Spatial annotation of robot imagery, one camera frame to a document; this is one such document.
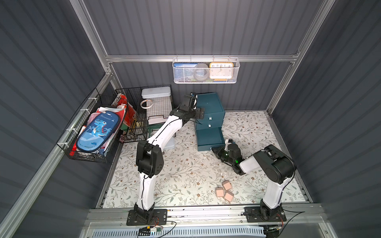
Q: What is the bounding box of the pink plug top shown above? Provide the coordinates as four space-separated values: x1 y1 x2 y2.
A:
222 180 232 190

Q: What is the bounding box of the pink plug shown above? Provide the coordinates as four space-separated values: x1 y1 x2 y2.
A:
224 191 234 203
222 180 232 190
215 187 224 198

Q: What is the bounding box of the teal drawer cabinet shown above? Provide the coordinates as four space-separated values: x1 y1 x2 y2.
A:
195 93 225 152

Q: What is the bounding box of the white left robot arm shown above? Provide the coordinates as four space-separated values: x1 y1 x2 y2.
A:
134 92 203 222

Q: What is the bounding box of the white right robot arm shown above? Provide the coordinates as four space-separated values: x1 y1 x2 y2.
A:
211 139 297 221

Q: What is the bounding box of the pink plug left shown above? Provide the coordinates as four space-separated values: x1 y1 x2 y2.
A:
215 187 224 198

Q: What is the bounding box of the light blue flat case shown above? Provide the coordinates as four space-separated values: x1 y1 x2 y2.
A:
164 137 176 150

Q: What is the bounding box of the pink plug bottom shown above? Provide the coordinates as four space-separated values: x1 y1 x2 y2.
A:
224 191 234 203

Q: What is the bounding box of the grey plastic box lid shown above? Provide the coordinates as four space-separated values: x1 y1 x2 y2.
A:
141 86 171 99

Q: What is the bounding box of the blue book in basket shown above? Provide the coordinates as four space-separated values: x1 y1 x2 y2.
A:
173 62 197 82

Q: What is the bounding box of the grey tape roll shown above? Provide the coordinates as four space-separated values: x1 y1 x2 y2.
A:
193 63 209 81

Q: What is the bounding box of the yellow alarm clock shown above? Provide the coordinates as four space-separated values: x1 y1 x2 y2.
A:
209 62 234 80

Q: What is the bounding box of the red patterned bag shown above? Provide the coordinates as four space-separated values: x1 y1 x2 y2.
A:
111 93 137 128

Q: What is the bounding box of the blue dinosaur pencil case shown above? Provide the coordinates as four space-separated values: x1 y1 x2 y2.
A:
75 111 121 153

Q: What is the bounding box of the black wire floor crate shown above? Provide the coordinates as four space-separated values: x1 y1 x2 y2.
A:
115 85 174 143

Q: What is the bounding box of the white wire wall basket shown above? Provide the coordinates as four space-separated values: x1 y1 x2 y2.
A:
172 57 240 84

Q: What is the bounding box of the black wire side basket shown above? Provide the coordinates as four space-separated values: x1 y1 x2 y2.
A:
58 93 129 163

